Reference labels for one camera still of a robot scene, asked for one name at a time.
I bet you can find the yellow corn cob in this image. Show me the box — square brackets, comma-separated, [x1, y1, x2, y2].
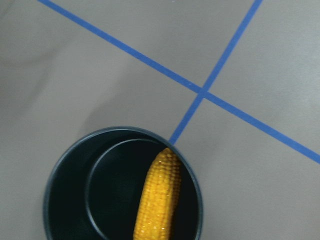
[133, 148, 182, 240]

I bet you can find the dark blue pot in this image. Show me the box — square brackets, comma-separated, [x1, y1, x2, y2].
[42, 126, 204, 240]

